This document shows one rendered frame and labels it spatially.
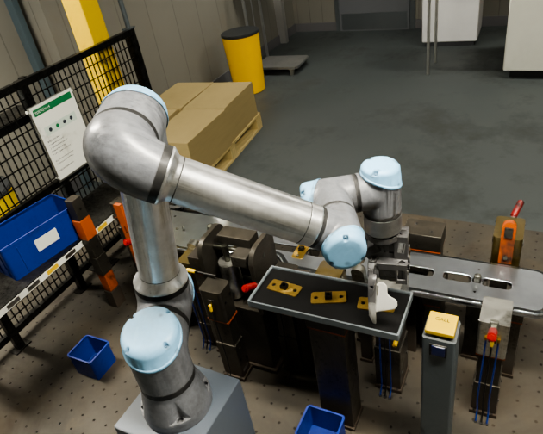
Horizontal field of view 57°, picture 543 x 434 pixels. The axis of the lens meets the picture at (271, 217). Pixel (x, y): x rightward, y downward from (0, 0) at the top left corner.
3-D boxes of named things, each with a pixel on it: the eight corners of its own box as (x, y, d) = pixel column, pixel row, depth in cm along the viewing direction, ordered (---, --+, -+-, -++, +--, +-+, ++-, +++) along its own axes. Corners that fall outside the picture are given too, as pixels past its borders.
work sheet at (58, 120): (98, 155, 213) (71, 85, 196) (59, 182, 197) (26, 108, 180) (95, 155, 214) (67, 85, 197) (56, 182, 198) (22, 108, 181)
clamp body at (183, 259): (229, 331, 179) (206, 249, 158) (214, 353, 171) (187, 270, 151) (214, 326, 182) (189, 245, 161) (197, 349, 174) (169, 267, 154)
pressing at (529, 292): (552, 267, 140) (552, 263, 139) (549, 325, 124) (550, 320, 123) (159, 207, 200) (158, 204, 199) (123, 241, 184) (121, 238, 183)
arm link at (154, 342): (132, 401, 98) (109, 356, 91) (143, 349, 110) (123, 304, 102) (192, 393, 98) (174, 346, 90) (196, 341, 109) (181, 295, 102)
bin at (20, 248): (90, 232, 185) (77, 201, 178) (16, 282, 166) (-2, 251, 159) (64, 221, 194) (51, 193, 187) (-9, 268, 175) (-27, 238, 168)
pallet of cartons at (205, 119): (192, 121, 533) (180, 78, 507) (274, 127, 489) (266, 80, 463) (102, 191, 434) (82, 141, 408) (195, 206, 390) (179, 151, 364)
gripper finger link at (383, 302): (396, 328, 104) (397, 283, 104) (366, 325, 106) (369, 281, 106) (396, 325, 107) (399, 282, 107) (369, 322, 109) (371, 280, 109)
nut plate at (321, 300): (346, 291, 120) (346, 288, 119) (346, 302, 117) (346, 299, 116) (311, 293, 122) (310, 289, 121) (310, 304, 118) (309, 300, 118)
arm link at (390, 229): (360, 221, 98) (366, 199, 104) (361, 240, 101) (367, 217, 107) (399, 224, 96) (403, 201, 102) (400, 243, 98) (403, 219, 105)
